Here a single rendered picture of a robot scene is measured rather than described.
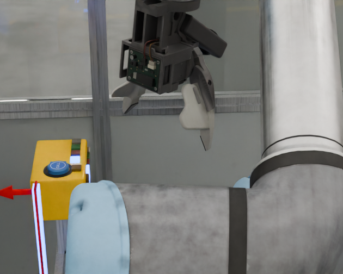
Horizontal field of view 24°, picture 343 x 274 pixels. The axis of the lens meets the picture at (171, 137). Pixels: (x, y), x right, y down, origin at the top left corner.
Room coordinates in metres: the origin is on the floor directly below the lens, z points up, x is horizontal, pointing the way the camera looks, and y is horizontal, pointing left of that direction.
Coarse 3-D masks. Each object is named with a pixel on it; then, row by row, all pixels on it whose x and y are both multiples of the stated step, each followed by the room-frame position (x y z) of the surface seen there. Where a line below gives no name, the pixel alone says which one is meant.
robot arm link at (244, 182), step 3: (243, 177) 0.91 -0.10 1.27; (249, 177) 0.92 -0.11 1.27; (240, 180) 0.90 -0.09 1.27; (243, 180) 0.90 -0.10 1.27; (246, 180) 0.90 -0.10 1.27; (249, 180) 0.90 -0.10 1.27; (237, 183) 0.89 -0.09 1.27; (240, 183) 0.89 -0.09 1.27; (243, 183) 0.90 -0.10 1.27; (246, 183) 0.90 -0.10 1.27; (249, 183) 0.90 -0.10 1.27; (234, 186) 0.89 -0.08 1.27; (237, 186) 0.89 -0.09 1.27; (240, 186) 0.89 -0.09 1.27; (243, 186) 0.89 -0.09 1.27; (246, 186) 0.89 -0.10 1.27; (249, 186) 0.89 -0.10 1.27
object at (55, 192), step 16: (48, 144) 1.38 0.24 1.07; (64, 144) 1.38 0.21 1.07; (48, 160) 1.31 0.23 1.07; (64, 160) 1.31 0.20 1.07; (80, 160) 1.31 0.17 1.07; (32, 176) 1.25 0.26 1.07; (48, 176) 1.25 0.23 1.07; (64, 176) 1.25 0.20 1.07; (80, 176) 1.25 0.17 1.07; (48, 192) 1.24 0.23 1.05; (64, 192) 1.24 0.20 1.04; (48, 208) 1.24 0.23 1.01; (64, 208) 1.24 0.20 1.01
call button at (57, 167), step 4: (48, 164) 1.28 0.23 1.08; (52, 164) 1.28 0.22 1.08; (56, 164) 1.28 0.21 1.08; (60, 164) 1.28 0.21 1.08; (64, 164) 1.28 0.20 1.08; (68, 164) 1.28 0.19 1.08; (48, 168) 1.27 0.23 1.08; (52, 168) 1.27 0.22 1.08; (56, 168) 1.27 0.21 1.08; (60, 168) 1.27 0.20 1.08; (64, 168) 1.27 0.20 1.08; (68, 168) 1.27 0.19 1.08; (48, 172) 1.26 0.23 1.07; (52, 172) 1.26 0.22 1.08; (56, 172) 1.26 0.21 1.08; (60, 172) 1.26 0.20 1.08; (64, 172) 1.26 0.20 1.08
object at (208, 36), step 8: (192, 16) 0.96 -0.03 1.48; (184, 24) 0.96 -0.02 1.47; (192, 24) 0.96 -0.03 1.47; (200, 24) 0.98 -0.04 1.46; (184, 32) 0.95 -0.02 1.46; (192, 32) 0.96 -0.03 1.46; (200, 32) 0.98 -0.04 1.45; (208, 32) 0.99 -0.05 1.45; (200, 40) 0.98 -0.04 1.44; (208, 40) 0.99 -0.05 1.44; (216, 40) 1.01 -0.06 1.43; (200, 48) 1.02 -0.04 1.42; (208, 48) 1.00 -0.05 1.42; (216, 48) 1.01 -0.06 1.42; (224, 48) 1.03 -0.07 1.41; (216, 56) 1.02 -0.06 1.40
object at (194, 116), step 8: (184, 88) 0.94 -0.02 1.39; (192, 88) 0.94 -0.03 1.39; (184, 96) 0.93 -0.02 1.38; (192, 96) 0.94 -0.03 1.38; (200, 96) 0.94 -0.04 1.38; (192, 104) 0.93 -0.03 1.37; (200, 104) 0.94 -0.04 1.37; (184, 112) 0.91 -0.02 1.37; (192, 112) 0.92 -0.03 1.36; (200, 112) 0.93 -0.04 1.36; (208, 112) 0.93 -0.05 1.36; (184, 120) 0.91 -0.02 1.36; (192, 120) 0.92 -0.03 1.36; (200, 120) 0.93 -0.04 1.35; (208, 120) 0.93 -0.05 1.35; (184, 128) 0.90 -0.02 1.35; (192, 128) 0.91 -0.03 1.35; (200, 128) 0.92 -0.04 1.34; (208, 128) 0.93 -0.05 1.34; (200, 136) 0.93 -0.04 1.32; (208, 136) 0.93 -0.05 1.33; (208, 144) 0.92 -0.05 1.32
